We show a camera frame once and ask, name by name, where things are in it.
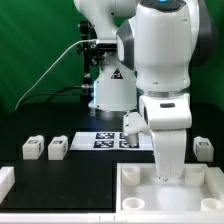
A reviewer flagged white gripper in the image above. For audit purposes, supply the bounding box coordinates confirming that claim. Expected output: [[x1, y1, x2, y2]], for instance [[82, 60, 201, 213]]
[[139, 93, 192, 178]]

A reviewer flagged white square table top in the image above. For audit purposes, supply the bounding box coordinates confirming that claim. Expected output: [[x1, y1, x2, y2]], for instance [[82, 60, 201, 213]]
[[116, 163, 224, 213]]

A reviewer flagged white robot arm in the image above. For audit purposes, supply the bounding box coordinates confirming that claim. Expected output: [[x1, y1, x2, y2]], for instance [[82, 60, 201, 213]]
[[73, 0, 214, 178]]

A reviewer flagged white sheet with AprilTags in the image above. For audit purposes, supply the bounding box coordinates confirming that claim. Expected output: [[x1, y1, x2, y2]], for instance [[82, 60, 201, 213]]
[[70, 132, 152, 151]]

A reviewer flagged black cable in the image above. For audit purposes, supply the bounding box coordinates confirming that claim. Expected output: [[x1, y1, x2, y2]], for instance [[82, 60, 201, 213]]
[[16, 84, 94, 109]]

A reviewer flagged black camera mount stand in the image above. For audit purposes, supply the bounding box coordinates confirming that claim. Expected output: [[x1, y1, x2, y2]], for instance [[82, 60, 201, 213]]
[[76, 20, 107, 105]]

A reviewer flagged grey cable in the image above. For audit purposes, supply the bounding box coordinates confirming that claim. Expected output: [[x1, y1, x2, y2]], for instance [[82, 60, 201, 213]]
[[14, 39, 98, 111]]

